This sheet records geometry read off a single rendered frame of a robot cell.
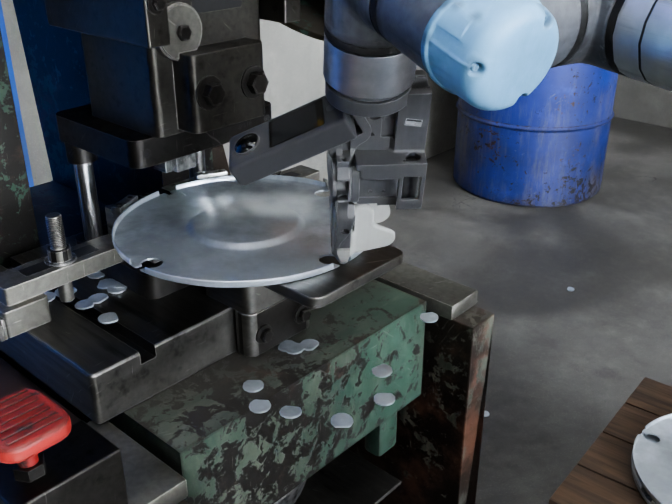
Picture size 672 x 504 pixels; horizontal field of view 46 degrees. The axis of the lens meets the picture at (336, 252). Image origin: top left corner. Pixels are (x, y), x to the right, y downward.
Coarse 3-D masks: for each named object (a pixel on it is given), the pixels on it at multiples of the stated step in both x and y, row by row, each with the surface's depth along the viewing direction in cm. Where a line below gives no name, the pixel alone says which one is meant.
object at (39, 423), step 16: (0, 400) 63; (16, 400) 63; (32, 400) 63; (48, 400) 63; (0, 416) 61; (16, 416) 61; (32, 416) 61; (48, 416) 61; (64, 416) 61; (0, 432) 59; (16, 432) 59; (32, 432) 59; (48, 432) 59; (64, 432) 60; (0, 448) 58; (16, 448) 58; (32, 448) 58; (32, 464) 62
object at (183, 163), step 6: (186, 156) 92; (192, 156) 92; (168, 162) 91; (174, 162) 91; (180, 162) 91; (186, 162) 92; (192, 162) 93; (198, 162) 94; (156, 168) 92; (162, 168) 91; (168, 168) 91; (174, 168) 92; (180, 168) 92; (186, 168) 92
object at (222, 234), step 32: (192, 192) 97; (224, 192) 97; (256, 192) 97; (288, 192) 97; (128, 224) 88; (160, 224) 88; (192, 224) 87; (224, 224) 87; (256, 224) 87; (288, 224) 87; (320, 224) 88; (128, 256) 81; (160, 256) 81; (192, 256) 81; (224, 256) 81; (256, 256) 81; (288, 256) 81; (320, 256) 81; (352, 256) 80
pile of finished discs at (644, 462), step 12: (660, 420) 122; (648, 432) 120; (660, 432) 120; (636, 444) 117; (648, 444) 117; (660, 444) 117; (636, 456) 115; (648, 456) 115; (660, 456) 115; (636, 468) 112; (648, 468) 113; (660, 468) 113; (636, 480) 112; (648, 480) 110; (660, 480) 110; (648, 492) 108; (660, 492) 108
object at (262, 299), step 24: (360, 264) 80; (384, 264) 80; (216, 288) 87; (240, 288) 84; (264, 288) 85; (288, 288) 75; (312, 288) 75; (336, 288) 75; (240, 312) 86; (264, 312) 87; (288, 312) 90; (240, 336) 87; (264, 336) 87; (288, 336) 91
